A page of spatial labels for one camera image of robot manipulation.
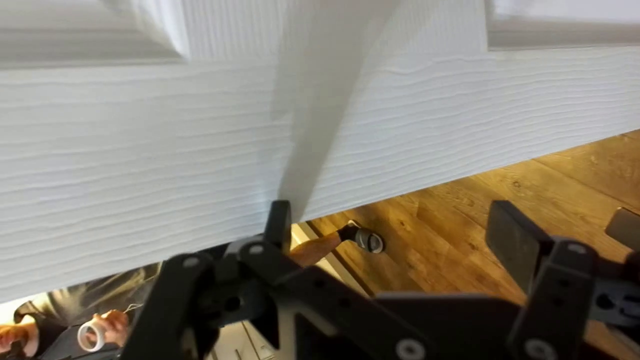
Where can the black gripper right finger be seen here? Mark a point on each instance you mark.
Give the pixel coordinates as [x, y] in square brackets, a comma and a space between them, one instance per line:
[567, 283]

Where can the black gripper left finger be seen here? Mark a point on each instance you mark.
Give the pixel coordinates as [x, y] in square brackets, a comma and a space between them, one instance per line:
[301, 313]

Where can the white closet door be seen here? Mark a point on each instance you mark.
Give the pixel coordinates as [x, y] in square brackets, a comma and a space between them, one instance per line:
[133, 131]

